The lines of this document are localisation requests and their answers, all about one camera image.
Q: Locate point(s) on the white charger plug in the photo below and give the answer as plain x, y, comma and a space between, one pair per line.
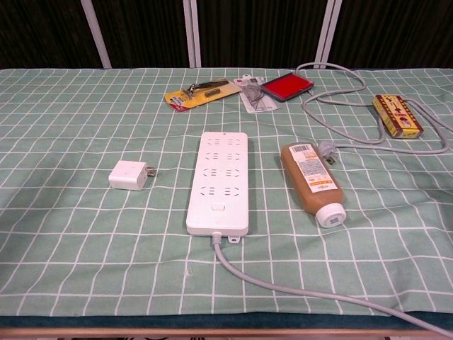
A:
125, 175

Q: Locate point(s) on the white power strip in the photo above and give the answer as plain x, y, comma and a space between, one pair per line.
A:
219, 219

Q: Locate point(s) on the clear packet with white card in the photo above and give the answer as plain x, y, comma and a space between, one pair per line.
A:
256, 102

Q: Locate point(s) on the brown sauce bottle white cap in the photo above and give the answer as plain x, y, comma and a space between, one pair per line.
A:
311, 177

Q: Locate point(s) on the red ink pad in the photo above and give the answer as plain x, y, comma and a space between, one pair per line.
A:
286, 86

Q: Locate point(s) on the green checked tablecloth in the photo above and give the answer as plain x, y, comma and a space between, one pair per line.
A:
88, 230

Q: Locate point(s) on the yellow red printed box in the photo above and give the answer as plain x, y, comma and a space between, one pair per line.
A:
396, 115

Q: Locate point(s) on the black partition screen white frame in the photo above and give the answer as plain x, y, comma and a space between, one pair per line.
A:
247, 32

